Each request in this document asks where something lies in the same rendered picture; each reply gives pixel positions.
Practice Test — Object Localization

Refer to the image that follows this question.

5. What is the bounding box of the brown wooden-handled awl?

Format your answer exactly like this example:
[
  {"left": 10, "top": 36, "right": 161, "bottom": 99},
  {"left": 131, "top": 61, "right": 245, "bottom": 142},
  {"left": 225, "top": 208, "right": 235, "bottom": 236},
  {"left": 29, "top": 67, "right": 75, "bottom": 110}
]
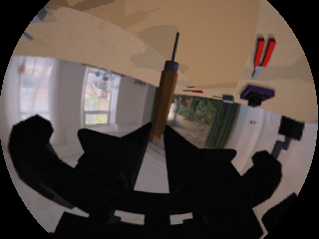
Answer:
[{"left": 151, "top": 32, "right": 180, "bottom": 139}]

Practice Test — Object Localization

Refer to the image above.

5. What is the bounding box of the purple square tray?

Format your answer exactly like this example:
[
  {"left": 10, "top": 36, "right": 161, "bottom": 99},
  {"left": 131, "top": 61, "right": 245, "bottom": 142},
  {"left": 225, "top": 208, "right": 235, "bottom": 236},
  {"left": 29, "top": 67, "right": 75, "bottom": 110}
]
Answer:
[{"left": 240, "top": 84, "right": 276, "bottom": 102}]

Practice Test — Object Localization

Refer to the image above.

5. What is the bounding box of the tan panel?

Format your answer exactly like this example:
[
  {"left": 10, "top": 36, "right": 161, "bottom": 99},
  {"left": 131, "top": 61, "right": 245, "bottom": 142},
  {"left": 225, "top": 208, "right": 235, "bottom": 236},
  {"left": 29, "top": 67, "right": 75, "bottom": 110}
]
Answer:
[{"left": 47, "top": 0, "right": 260, "bottom": 93}]

